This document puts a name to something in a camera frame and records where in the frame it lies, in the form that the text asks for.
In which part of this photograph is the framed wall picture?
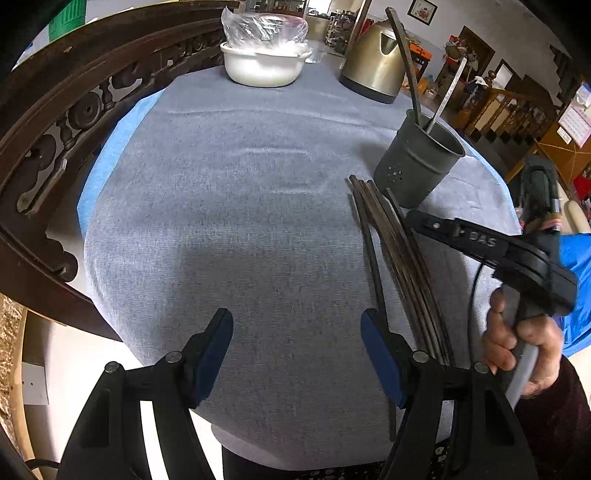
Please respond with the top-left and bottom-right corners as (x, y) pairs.
(408, 0), (438, 26)

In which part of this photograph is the dark grey utensil holder cup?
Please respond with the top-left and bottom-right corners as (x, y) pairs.
(373, 109), (466, 209)

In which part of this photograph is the dark carved wooden chair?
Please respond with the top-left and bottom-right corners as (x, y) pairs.
(1, 1), (235, 339)

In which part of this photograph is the blue cloth on chair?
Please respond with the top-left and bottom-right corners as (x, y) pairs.
(556, 232), (591, 358)

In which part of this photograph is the white bowl with plastic bag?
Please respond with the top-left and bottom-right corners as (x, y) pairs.
(221, 8), (314, 88)

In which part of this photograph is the person's right hand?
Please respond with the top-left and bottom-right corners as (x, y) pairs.
(483, 288), (564, 398)

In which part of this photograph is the green thermos jug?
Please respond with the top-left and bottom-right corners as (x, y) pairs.
(48, 0), (87, 42)

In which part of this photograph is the dark chopstick in cup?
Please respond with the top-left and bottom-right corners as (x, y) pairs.
(385, 7), (422, 126)

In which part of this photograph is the grey table cloth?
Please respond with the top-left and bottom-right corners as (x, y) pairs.
(83, 58), (523, 471)

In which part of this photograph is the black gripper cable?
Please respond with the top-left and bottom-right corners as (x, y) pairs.
(466, 260), (487, 365)

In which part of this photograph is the blue table mat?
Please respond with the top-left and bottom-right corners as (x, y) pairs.
(77, 90), (164, 238)

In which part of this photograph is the silver chopstick in cup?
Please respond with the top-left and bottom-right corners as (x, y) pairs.
(424, 56), (468, 135)

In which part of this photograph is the wall calendar poster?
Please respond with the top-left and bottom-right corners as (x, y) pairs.
(558, 83), (591, 148)

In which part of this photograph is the gold electric kettle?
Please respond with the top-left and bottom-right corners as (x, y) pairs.
(339, 20), (408, 104)

